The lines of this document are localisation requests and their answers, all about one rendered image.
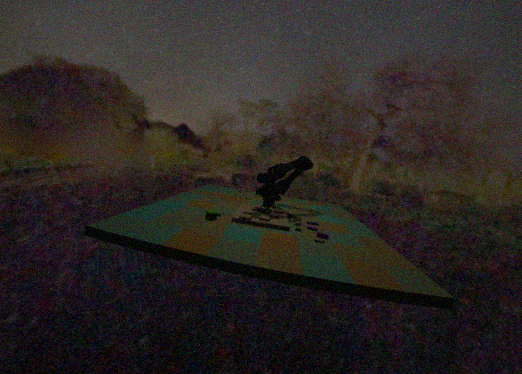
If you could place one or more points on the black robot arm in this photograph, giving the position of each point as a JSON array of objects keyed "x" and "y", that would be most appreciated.
[{"x": 279, "y": 170}]

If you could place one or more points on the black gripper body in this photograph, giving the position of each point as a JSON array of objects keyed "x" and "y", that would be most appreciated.
[{"x": 272, "y": 195}]

